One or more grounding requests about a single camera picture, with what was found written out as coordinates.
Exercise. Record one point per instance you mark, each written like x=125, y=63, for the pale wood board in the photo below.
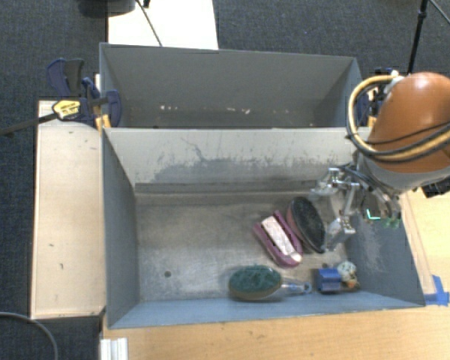
x=67, y=216

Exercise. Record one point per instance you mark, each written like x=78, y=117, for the small blue box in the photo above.
x=328, y=280

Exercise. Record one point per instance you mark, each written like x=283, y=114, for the grey metal bin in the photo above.
x=217, y=223

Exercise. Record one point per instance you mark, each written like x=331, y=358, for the small white and brown toy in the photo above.
x=348, y=273

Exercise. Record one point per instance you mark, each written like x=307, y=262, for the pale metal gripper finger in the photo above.
x=324, y=188
x=339, y=231

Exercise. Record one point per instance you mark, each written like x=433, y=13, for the black and pink oval brush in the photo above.
x=307, y=223

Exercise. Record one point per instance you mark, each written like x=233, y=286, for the black cylinder on white bracket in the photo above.
x=440, y=186

